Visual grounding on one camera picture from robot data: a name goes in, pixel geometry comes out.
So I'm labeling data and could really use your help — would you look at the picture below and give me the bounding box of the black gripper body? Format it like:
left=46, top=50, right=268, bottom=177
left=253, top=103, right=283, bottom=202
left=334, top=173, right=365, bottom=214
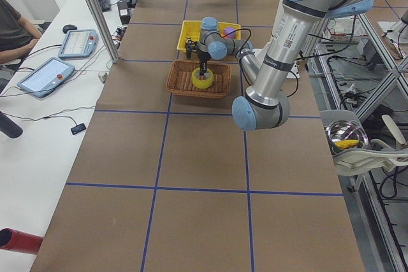
left=196, top=48, right=210, bottom=68

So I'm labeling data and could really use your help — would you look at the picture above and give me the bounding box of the yellow tape roll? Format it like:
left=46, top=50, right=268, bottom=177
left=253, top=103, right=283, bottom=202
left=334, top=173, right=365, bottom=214
left=191, top=68, right=214, bottom=89

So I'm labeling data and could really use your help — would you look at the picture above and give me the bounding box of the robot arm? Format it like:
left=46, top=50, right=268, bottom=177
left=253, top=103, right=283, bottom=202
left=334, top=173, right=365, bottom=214
left=196, top=0, right=374, bottom=131

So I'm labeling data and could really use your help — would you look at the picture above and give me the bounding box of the brown wicker basket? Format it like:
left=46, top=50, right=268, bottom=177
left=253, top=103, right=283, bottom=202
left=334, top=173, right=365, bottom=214
left=166, top=60, right=231, bottom=99

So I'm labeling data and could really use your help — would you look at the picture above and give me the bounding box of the yellow plastic basket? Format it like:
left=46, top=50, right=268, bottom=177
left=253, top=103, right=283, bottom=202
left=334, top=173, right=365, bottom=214
left=177, top=20, right=241, bottom=53

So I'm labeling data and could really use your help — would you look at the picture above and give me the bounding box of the purple foam block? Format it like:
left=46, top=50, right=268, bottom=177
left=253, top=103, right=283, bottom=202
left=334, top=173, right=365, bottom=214
left=223, top=26, right=236, bottom=39

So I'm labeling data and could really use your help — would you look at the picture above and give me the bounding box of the far teach pendant tablet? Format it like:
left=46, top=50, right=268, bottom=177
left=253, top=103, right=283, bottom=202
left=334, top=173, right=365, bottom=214
left=58, top=29, right=98, bottom=60

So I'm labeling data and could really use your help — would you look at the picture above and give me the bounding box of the teach pendant tablet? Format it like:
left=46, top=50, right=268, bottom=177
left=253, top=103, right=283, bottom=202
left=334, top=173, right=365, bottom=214
left=58, top=29, right=98, bottom=60
left=17, top=57, right=75, bottom=98

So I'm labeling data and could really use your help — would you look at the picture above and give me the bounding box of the black computer mouse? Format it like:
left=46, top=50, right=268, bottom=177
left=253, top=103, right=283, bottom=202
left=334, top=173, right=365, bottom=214
left=62, top=24, right=77, bottom=34

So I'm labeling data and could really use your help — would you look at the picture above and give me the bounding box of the steel pot with corn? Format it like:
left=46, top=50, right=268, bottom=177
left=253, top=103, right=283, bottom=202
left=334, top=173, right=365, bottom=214
left=325, top=120, right=369, bottom=155

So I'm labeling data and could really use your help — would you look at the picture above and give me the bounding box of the near teach pendant tablet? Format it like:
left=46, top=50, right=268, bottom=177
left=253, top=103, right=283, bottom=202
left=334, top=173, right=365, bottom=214
left=17, top=57, right=75, bottom=98

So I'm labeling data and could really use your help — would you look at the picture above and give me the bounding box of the seated person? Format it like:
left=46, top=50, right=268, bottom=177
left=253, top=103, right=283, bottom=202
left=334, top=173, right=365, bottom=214
left=1, top=0, right=42, bottom=64

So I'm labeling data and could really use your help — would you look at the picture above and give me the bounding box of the white chair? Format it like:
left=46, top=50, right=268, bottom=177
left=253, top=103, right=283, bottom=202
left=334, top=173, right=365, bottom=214
left=320, top=110, right=407, bottom=176

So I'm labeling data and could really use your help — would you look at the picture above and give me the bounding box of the red cylinder bottle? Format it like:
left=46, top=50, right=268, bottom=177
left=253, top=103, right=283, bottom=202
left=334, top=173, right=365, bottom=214
left=1, top=228, right=43, bottom=255

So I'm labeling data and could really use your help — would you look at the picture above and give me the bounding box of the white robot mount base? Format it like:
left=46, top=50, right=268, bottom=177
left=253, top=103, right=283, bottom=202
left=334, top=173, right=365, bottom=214
left=253, top=44, right=300, bottom=79

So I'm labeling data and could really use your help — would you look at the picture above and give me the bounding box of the aluminium frame post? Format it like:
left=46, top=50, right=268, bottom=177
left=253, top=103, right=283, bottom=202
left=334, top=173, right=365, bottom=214
left=85, top=0, right=119, bottom=64

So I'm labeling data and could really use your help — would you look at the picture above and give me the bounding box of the small black device on cable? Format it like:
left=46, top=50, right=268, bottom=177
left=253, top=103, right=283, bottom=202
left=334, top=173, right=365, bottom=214
left=71, top=123, right=86, bottom=135

